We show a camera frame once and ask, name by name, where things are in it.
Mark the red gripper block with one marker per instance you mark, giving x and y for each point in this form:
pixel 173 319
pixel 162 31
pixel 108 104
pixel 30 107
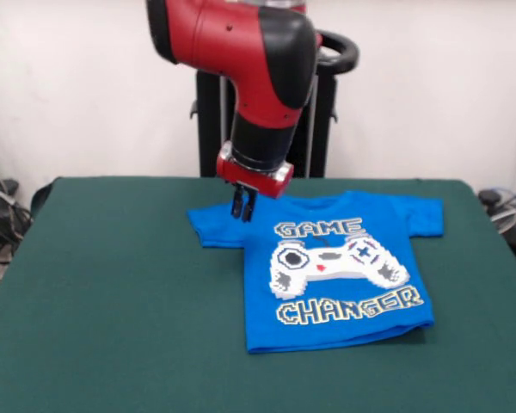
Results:
pixel 253 178

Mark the blue printed t-shirt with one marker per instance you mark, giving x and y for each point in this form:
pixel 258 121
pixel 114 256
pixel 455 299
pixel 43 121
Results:
pixel 339 211

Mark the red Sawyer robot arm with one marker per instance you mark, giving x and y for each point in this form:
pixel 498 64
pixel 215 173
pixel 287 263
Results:
pixel 241 64

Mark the dark green table cloth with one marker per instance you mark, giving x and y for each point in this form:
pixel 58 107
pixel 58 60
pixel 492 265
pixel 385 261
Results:
pixel 112 301

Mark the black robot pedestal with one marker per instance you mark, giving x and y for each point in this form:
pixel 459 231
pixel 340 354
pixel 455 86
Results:
pixel 322 107

